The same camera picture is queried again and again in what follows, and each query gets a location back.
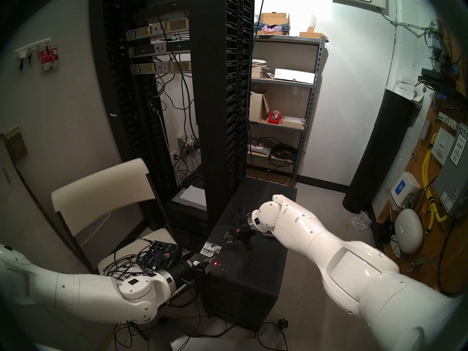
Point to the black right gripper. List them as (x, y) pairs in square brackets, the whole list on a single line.
[(245, 229)]

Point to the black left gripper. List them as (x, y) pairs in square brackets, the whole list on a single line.
[(182, 273)]

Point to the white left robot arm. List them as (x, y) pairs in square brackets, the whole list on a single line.
[(73, 291)]

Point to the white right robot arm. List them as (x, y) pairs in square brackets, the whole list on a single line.
[(347, 266)]

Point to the black workstation tower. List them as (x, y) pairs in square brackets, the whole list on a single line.
[(248, 280)]

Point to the black circuit board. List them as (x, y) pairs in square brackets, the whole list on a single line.
[(161, 251)]

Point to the white flat rack device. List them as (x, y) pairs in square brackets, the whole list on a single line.
[(191, 196)]

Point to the small red box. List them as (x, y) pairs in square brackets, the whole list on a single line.
[(274, 118)]

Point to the cream folding chair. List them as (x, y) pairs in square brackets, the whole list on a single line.
[(98, 189)]

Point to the open cardboard box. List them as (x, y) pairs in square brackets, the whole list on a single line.
[(257, 109)]

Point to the tan flat box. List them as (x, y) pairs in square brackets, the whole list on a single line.
[(292, 122)]

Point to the black server rack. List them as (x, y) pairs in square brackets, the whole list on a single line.
[(219, 98)]

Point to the grey metal shelf unit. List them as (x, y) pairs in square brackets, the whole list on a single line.
[(318, 98)]

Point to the tall black cylinder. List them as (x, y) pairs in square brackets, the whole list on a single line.
[(378, 149)]

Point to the white flat box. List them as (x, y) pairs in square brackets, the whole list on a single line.
[(294, 76)]

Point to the white oval router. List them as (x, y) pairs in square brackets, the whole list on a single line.
[(408, 231)]

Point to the white box blue label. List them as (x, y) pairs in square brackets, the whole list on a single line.
[(404, 188)]

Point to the gold-fronted rack server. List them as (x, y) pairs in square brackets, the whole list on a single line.
[(157, 29), (161, 67)]

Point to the dark Dell rack server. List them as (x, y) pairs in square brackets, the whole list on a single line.
[(153, 49)]

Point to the small cardboard box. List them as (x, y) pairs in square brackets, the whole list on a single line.
[(311, 35)]

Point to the large cardboard box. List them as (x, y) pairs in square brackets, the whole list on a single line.
[(274, 19)]

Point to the small white box stack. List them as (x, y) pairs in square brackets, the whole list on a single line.
[(408, 91)]

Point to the white paper notice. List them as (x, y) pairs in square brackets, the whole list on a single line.
[(442, 145)]

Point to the white patch block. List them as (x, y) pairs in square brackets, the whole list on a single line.
[(446, 120)]

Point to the red key tag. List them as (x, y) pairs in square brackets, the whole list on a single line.
[(49, 59)]

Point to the white key hook rack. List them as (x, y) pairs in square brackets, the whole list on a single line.
[(25, 52)]

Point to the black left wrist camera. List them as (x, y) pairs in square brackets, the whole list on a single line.
[(171, 260)]

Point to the wall outlet box with plugs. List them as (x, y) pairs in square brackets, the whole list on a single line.
[(188, 144)]

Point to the white folding bracket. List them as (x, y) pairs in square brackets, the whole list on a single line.
[(360, 221)]

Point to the beige wall plate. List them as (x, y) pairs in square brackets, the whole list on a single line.
[(14, 142)]

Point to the grey telecom wall box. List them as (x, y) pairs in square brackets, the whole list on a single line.
[(453, 178)]

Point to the black wall router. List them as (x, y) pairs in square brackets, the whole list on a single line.
[(438, 80)]

